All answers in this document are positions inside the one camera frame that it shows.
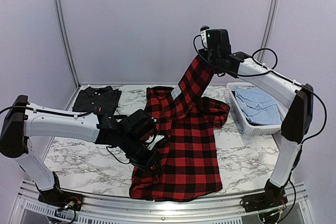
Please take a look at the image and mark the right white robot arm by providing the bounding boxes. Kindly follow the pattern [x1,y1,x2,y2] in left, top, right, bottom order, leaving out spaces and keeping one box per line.
[196,26,314,207]

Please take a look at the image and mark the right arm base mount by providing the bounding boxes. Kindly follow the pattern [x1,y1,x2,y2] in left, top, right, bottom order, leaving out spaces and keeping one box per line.
[239,192,288,212]

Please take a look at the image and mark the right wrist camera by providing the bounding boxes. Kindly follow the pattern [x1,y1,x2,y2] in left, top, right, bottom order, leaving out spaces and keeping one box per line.
[200,25,211,49]

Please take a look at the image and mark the wall aluminium profile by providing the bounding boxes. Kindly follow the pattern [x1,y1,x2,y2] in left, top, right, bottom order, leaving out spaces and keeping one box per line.
[260,0,280,48]
[54,0,81,89]

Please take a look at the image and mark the red black plaid shirt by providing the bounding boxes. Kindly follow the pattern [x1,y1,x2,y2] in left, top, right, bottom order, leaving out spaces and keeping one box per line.
[129,56,230,202]

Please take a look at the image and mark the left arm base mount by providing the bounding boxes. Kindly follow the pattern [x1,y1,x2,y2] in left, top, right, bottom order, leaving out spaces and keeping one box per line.
[38,190,84,211]

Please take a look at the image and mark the aluminium table front rail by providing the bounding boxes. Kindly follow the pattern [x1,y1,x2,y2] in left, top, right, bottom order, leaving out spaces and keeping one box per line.
[10,179,316,224]

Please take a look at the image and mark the right wall aluminium profile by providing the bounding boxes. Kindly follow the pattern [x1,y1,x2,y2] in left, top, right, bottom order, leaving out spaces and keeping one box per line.
[260,0,280,48]

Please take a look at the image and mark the black pinstripe folded shirt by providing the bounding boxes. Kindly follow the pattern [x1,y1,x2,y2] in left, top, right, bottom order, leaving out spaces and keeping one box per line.
[72,86,122,114]

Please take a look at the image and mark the light blue shirt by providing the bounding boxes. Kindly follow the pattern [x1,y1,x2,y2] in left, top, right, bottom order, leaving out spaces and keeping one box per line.
[235,86,282,125]

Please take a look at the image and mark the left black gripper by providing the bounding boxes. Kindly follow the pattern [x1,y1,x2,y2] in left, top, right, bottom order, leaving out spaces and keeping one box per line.
[120,133,163,175]

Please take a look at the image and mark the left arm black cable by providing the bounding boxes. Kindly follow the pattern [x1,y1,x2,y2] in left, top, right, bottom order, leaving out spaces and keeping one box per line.
[0,104,95,120]

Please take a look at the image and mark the white plastic laundry basket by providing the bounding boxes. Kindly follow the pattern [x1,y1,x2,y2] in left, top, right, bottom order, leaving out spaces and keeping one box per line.
[226,82,285,136]

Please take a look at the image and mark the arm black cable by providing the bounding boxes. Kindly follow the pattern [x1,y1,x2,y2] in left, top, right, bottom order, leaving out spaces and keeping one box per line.
[0,104,95,120]
[193,34,329,146]

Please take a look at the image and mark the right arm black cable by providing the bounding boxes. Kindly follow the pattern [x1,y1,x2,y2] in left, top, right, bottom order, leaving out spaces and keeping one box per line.
[193,34,329,146]

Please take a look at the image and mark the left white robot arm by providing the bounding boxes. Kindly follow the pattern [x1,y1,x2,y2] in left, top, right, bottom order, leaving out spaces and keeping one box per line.
[1,95,169,206]

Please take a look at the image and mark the left wall aluminium profile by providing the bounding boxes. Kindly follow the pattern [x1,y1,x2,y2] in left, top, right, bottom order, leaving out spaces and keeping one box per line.
[54,0,81,89]

